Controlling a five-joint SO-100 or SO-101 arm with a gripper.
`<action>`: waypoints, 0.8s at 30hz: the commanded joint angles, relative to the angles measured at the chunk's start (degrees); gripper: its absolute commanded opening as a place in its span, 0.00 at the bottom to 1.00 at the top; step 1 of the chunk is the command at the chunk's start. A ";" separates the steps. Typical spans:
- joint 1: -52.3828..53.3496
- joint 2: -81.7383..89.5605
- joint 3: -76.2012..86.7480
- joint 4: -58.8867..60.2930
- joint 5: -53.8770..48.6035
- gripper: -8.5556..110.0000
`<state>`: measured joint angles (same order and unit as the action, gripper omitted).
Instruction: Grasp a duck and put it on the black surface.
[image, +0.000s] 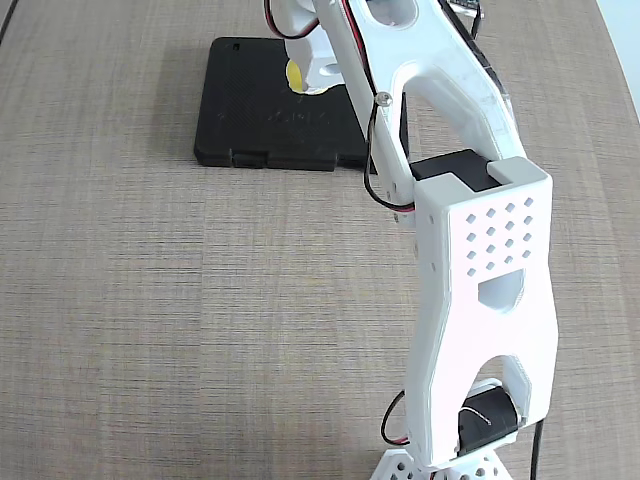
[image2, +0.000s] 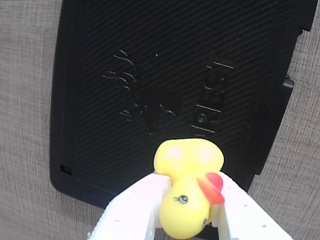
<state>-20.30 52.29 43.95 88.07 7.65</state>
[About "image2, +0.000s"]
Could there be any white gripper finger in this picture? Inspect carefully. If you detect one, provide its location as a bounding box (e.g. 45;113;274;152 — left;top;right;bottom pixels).
211;170;294;240
87;171;172;240

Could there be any yellow rubber duck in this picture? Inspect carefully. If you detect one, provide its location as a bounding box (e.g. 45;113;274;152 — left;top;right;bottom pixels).
152;137;226;240

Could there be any black plastic case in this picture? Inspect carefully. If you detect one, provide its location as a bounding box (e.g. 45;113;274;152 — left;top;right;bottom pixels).
48;0;320;210

